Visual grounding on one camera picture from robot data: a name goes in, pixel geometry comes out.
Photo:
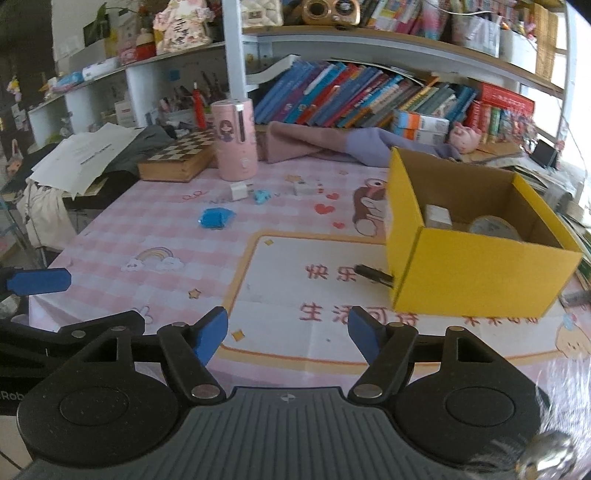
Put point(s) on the red thick dictionary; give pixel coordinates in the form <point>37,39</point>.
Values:
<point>505,99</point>

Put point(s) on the row of colourful books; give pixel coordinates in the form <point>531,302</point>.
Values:
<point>345,95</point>

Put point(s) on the purple pink cloth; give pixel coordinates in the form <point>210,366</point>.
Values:
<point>371,147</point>

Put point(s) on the stack of papers and books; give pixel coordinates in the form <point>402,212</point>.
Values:
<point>551,184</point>

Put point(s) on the pink pig plush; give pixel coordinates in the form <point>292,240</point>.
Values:
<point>464,138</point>

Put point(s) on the white wall charger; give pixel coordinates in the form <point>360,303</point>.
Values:
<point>239,190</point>

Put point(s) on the pink doll figurine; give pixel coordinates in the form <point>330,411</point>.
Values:
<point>181,25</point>

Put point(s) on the black pen on table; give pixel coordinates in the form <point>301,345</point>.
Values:
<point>374,275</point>

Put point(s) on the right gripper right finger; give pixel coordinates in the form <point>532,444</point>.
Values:
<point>388,350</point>

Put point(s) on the blue crumpled wrapper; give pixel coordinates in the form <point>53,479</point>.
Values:
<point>216,218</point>

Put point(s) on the cream quilted pearl handbag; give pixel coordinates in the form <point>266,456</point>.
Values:
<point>261,13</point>

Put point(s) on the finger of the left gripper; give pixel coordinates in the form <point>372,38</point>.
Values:
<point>97,325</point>
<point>36,282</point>

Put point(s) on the orange white boxed book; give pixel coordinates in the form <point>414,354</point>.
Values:
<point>427,130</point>

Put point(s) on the blue whistle toy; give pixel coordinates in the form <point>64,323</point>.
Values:
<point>261,196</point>

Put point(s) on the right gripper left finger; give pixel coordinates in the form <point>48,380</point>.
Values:
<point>186,351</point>

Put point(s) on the gold retro radio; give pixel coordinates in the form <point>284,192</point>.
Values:
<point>332,12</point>

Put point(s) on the black phone stand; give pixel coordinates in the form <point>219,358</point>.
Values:
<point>545,155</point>

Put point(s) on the white wooden bookshelf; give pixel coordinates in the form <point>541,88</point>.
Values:
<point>236,63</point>

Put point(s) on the white paper sheets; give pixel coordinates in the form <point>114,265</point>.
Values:
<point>81,158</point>

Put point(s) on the yellow cardboard box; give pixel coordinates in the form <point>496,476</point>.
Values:
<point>457,273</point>

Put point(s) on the yellow tape roll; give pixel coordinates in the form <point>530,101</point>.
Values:
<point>493,226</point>

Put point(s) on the white charger block in box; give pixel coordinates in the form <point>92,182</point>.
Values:
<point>437,217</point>

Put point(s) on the wooden chess board box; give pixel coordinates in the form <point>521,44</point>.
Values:
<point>181,161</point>

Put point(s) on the pink cylindrical pen holder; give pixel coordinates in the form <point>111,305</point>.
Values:
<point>235,140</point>

